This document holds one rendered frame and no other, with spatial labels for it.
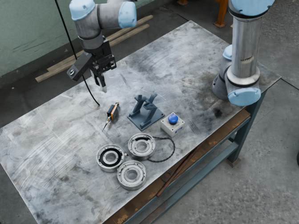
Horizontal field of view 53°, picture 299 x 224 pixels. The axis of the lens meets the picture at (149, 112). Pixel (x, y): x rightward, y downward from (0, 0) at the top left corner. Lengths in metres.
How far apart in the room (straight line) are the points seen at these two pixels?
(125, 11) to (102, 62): 0.22
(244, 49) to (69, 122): 0.75
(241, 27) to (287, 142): 1.48
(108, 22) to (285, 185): 1.61
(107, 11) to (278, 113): 1.81
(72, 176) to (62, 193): 0.07
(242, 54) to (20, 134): 0.91
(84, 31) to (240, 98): 0.60
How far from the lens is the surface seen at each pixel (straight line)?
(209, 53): 1.57
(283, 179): 2.17
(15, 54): 2.64
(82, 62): 1.05
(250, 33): 0.98
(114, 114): 1.25
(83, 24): 0.95
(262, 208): 2.04
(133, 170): 1.11
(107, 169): 1.11
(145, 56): 1.53
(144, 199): 1.36
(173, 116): 1.18
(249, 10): 0.89
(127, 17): 0.92
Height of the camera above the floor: 1.81
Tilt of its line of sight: 52 degrees down
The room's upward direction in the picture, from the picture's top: 1 degrees counter-clockwise
